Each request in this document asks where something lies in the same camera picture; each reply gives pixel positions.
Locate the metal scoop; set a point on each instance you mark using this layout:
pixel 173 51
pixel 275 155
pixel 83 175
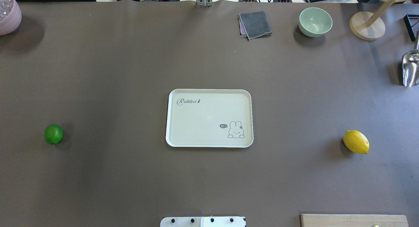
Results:
pixel 410 65

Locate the bamboo cutting board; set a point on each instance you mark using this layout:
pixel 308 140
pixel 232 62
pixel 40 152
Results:
pixel 323 220

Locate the yellow whole lemon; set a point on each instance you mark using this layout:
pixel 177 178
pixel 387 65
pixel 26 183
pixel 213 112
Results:
pixel 356 142

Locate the wooden mug tree stand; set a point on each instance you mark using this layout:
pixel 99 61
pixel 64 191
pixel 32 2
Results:
pixel 369 26

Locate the green lime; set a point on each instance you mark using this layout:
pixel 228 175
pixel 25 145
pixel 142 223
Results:
pixel 53 134

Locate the pink ribbed bowl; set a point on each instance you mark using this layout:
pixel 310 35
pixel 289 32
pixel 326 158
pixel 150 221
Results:
pixel 10 16

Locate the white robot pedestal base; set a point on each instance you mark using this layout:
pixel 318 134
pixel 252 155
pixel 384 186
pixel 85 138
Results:
pixel 209 221

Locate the pale green bowl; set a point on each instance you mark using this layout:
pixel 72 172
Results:
pixel 314 22

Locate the cream rabbit print tray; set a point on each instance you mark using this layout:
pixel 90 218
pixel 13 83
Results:
pixel 209 118

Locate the grey folded cloth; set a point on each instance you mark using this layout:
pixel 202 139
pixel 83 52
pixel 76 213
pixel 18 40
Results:
pixel 254 25

